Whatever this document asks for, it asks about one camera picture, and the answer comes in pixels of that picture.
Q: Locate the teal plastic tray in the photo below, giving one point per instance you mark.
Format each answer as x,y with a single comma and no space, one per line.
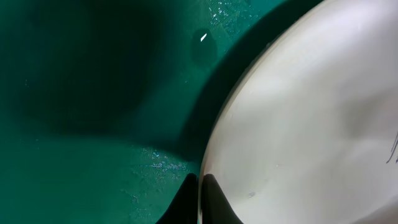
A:
107,105

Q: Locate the pink plate with stain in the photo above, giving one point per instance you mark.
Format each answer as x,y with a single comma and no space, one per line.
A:
309,135

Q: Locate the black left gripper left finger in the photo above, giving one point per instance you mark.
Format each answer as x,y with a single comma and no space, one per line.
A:
184,207

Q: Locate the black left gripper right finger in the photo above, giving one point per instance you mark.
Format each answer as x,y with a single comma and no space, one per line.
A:
214,205

